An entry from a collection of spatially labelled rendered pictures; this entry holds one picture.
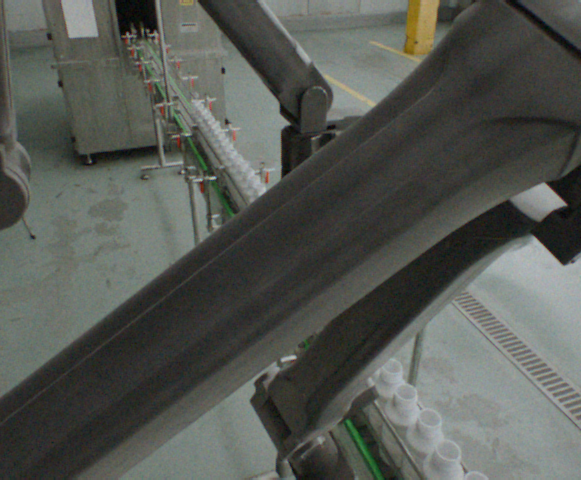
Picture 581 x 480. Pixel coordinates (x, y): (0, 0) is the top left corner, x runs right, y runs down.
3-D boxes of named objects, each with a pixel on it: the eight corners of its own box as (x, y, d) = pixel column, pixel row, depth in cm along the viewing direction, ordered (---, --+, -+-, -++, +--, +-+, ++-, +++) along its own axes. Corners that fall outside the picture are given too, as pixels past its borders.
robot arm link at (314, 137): (274, 119, 69) (289, 133, 65) (321, 113, 71) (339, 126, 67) (275, 166, 73) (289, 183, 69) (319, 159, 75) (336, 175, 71)
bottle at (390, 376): (405, 431, 99) (416, 369, 90) (383, 447, 96) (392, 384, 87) (382, 410, 103) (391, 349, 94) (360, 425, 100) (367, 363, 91)
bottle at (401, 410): (417, 453, 95) (430, 389, 86) (402, 476, 91) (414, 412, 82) (388, 435, 98) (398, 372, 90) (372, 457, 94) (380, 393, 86)
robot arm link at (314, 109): (277, 71, 68) (301, 89, 61) (356, 63, 71) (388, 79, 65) (278, 155, 75) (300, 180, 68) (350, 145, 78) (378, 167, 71)
